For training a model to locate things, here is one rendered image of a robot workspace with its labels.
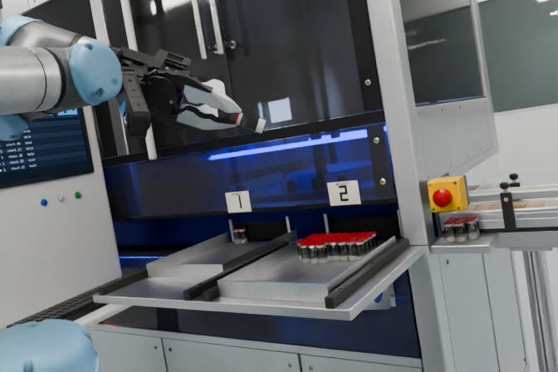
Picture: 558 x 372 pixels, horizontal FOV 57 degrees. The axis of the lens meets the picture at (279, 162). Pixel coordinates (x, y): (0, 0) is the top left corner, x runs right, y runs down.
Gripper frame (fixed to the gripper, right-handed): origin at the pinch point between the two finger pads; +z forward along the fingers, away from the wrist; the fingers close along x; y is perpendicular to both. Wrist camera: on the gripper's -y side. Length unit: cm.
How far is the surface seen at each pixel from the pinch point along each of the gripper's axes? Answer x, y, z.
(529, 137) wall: 169, 391, 290
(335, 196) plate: 36, 34, 31
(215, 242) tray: 73, 42, 6
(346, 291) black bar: 24.8, -4.8, 29.3
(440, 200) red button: 18, 22, 49
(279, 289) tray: 31.9, -2.6, 18.6
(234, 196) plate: 55, 45, 7
